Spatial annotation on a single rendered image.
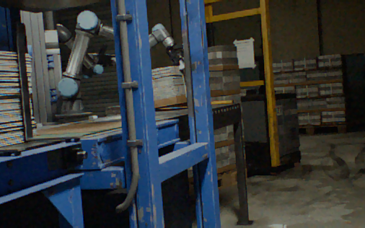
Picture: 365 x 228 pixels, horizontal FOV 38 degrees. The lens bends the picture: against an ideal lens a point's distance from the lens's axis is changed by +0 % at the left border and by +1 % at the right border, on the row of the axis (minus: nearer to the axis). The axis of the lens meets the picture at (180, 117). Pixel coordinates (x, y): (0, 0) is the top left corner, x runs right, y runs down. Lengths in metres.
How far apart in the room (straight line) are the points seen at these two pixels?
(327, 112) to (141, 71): 7.60
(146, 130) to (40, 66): 2.12
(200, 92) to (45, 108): 1.69
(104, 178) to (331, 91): 7.59
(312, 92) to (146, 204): 7.60
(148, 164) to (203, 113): 0.61
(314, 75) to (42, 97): 6.14
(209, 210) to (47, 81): 1.77
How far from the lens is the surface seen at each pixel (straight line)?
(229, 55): 4.93
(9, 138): 1.52
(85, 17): 3.25
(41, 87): 3.54
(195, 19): 2.08
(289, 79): 9.06
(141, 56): 1.50
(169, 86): 3.07
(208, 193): 2.11
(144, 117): 1.50
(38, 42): 3.56
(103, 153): 1.58
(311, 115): 9.03
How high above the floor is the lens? 0.91
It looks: 3 degrees down
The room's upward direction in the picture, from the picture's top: 5 degrees counter-clockwise
